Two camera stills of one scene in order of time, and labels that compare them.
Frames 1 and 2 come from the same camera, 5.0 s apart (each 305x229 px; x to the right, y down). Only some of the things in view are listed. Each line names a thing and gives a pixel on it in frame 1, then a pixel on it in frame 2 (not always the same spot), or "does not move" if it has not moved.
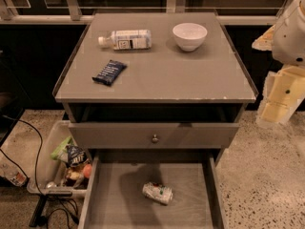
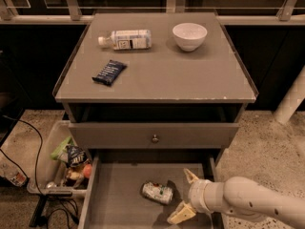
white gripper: x=290 y=42 -> x=197 y=195
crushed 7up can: x=157 y=193 does not move
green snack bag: x=61 y=149 does not move
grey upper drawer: x=152 y=135 does not move
